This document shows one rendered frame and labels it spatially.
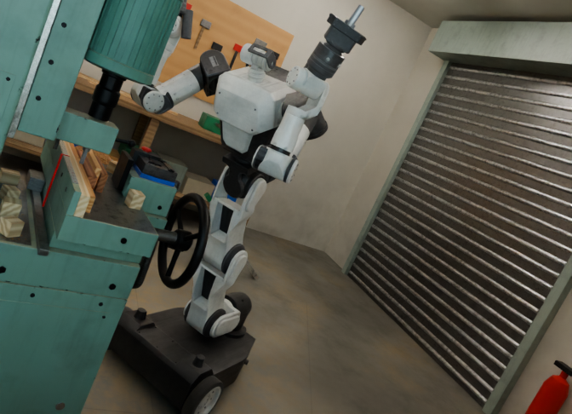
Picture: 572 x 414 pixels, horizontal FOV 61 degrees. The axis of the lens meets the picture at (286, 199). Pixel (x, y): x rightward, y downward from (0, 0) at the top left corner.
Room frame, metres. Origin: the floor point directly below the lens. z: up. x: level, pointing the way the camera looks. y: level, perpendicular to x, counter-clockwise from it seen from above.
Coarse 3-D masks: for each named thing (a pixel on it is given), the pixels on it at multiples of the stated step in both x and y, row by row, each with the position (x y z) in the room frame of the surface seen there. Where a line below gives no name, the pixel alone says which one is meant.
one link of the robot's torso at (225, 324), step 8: (224, 304) 2.18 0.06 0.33; (184, 312) 2.08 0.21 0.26; (232, 312) 2.14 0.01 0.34; (216, 320) 2.02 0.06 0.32; (224, 320) 2.05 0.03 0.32; (232, 320) 2.12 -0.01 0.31; (216, 328) 2.02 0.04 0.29; (224, 328) 2.07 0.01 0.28; (232, 328) 2.15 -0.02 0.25; (216, 336) 2.06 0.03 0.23
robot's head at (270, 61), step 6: (252, 48) 1.69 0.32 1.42; (258, 48) 1.69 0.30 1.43; (264, 48) 1.68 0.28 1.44; (258, 54) 1.66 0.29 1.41; (264, 54) 1.66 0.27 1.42; (270, 54) 1.65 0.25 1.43; (264, 60) 1.67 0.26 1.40; (270, 60) 1.67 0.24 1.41; (276, 60) 1.70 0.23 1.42; (264, 66) 1.68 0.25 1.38; (270, 66) 1.68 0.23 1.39
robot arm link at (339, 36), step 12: (336, 24) 1.40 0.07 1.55; (324, 36) 1.42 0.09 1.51; (336, 36) 1.41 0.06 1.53; (348, 36) 1.41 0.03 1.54; (360, 36) 1.41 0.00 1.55; (324, 48) 1.41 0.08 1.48; (336, 48) 1.41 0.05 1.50; (348, 48) 1.42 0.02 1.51; (324, 60) 1.41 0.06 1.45; (336, 60) 1.42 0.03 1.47
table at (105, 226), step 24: (48, 168) 1.28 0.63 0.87; (96, 192) 1.18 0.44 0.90; (120, 192) 1.27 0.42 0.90; (72, 216) 0.97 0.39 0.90; (96, 216) 1.02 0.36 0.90; (120, 216) 1.09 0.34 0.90; (144, 216) 1.16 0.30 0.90; (72, 240) 0.98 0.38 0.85; (96, 240) 1.01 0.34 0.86; (120, 240) 1.03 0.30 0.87; (144, 240) 1.06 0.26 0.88
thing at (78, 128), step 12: (72, 120) 1.13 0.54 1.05; (84, 120) 1.14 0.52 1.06; (96, 120) 1.17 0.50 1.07; (60, 132) 1.12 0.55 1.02; (72, 132) 1.13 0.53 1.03; (84, 132) 1.15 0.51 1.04; (96, 132) 1.16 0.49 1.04; (108, 132) 1.18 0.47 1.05; (84, 144) 1.15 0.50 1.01; (96, 144) 1.17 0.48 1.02; (108, 144) 1.18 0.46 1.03
